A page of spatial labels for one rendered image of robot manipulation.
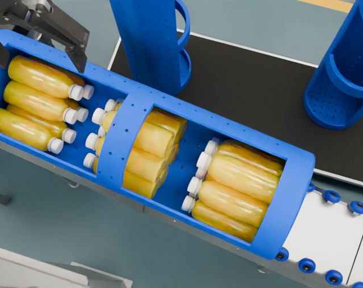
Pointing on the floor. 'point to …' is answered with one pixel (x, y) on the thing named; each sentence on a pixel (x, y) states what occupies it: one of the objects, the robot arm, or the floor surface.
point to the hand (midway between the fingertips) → (41, 59)
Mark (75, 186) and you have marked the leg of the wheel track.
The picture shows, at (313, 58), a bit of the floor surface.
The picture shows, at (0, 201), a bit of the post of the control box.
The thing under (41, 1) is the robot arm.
